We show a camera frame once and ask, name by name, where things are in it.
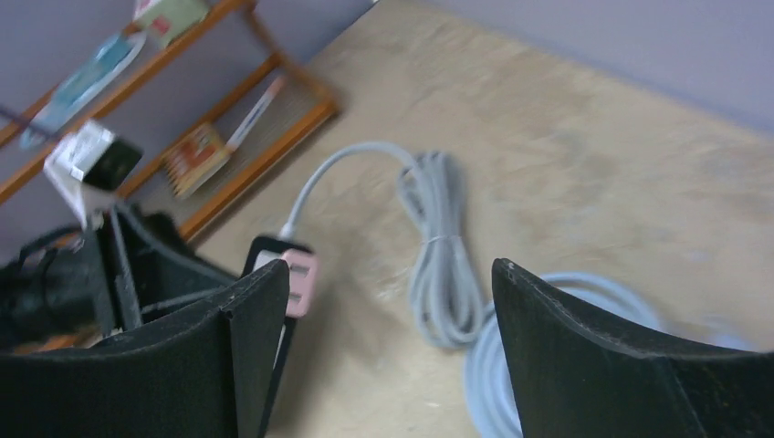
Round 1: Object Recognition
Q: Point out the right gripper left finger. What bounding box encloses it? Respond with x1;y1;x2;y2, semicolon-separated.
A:
1;260;289;437

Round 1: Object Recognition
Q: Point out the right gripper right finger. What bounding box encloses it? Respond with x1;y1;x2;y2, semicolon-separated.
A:
492;258;773;437

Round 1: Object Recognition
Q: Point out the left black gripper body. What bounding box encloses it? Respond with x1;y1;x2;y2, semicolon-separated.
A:
96;203;237;331

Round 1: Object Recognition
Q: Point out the pink usb charger plug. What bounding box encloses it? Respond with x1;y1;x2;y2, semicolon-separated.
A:
281;249;319;318

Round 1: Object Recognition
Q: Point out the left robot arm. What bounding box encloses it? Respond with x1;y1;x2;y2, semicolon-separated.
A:
1;203;236;352

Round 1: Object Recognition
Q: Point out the orange snack packet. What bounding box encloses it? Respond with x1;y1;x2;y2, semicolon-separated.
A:
163;123;234;199

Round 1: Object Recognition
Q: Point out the orange wooden rack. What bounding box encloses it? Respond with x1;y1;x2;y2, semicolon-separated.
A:
1;1;371;239

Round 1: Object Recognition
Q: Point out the blue blister pack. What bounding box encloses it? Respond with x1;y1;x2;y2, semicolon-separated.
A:
33;31;147;133

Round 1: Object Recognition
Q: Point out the colourful tube packet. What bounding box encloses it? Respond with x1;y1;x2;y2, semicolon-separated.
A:
226;76;286;151

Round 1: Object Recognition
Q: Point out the white red box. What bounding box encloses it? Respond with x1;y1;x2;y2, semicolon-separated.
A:
133;0;210;47

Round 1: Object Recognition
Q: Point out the blue coiled cable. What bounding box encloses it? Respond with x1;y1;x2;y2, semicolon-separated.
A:
464;272;757;438

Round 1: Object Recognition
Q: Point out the grey cable bundle left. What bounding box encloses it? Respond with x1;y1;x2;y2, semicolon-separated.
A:
277;141;491;352

